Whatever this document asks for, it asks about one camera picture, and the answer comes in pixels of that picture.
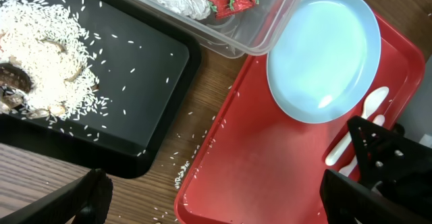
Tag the white plastic fork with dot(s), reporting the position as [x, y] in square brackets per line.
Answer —
[346, 170]

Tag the pile of white rice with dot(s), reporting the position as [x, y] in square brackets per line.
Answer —
[46, 42]

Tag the brown food scraps pile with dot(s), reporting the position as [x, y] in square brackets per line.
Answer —
[15, 84]

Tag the light blue plate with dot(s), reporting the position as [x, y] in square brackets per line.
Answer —
[325, 59]

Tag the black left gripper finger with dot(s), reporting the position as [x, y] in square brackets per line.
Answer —
[85, 200]

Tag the clear plastic waste bin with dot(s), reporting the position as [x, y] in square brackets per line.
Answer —
[254, 31]

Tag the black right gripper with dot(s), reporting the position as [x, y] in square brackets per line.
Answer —
[399, 168]

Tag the grey dishwasher rack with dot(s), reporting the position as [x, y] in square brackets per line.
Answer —
[416, 118]

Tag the white plastic spoon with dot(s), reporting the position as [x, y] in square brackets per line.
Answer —
[371, 104]

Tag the red serving tray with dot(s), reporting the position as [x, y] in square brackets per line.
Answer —
[257, 165]

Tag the black plastic tray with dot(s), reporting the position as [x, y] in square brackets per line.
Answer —
[145, 67]

